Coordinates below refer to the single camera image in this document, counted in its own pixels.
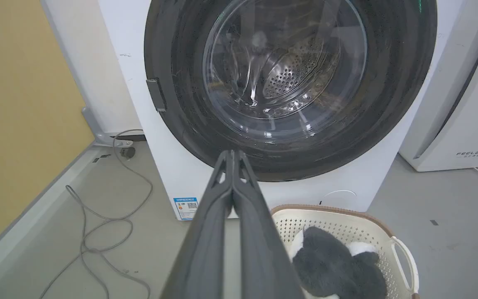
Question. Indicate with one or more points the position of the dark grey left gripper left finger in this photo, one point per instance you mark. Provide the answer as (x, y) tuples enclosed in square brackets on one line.
[(206, 245)]

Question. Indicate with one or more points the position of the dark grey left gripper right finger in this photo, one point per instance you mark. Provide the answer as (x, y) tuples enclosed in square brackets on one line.
[(259, 249)]

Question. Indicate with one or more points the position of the white front-load washing machine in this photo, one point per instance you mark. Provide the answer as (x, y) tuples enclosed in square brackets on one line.
[(172, 158)]

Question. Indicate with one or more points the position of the round black glass washer door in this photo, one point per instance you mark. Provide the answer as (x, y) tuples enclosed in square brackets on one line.
[(181, 62)]

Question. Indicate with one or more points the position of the blue energy label sticker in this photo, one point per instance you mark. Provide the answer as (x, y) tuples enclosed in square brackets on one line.
[(186, 208)]

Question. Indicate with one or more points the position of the cream perforated laundry basket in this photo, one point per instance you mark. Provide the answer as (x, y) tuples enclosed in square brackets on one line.
[(347, 224)]

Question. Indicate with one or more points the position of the white air purifier appliance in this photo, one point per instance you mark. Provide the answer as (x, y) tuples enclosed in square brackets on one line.
[(467, 104)]

